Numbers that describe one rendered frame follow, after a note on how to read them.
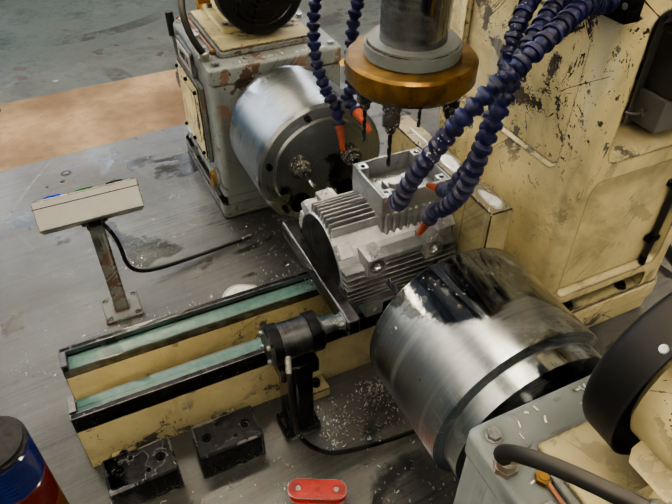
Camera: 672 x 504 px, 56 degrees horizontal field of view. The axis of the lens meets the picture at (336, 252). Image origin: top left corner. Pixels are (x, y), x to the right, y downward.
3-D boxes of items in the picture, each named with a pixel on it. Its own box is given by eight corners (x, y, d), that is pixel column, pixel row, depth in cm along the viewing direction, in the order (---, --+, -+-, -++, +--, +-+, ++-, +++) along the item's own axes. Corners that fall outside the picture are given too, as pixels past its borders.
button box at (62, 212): (143, 209, 112) (135, 181, 112) (145, 205, 106) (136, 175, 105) (43, 235, 107) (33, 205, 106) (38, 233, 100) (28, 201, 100)
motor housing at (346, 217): (395, 236, 120) (402, 151, 107) (450, 300, 107) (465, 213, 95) (299, 266, 114) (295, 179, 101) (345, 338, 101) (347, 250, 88)
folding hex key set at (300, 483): (346, 485, 95) (347, 479, 93) (346, 506, 92) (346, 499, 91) (289, 483, 95) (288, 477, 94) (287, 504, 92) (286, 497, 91)
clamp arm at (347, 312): (364, 331, 91) (296, 230, 109) (364, 317, 89) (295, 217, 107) (342, 339, 90) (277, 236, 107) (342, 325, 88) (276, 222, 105)
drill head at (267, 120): (314, 128, 151) (311, 26, 135) (387, 213, 126) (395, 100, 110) (214, 152, 143) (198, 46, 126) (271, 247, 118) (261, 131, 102)
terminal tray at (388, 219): (413, 182, 107) (417, 145, 102) (447, 216, 100) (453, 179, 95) (350, 199, 103) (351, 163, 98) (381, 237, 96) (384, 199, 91)
